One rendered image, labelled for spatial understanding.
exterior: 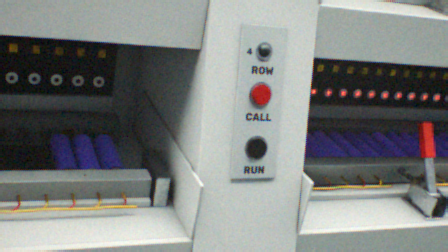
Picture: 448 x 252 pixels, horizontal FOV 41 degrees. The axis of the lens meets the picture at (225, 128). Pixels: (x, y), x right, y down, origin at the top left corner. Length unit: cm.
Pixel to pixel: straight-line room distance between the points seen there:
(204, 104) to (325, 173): 19
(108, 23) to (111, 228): 16
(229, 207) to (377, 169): 21
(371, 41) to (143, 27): 20
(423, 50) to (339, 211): 17
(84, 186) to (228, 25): 17
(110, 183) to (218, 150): 9
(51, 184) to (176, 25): 16
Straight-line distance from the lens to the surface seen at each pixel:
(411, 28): 55
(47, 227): 47
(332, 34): 51
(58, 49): 59
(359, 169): 62
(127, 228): 48
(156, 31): 45
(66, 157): 53
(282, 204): 50
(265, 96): 47
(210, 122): 46
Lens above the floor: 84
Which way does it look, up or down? 8 degrees down
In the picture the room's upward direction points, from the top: 4 degrees clockwise
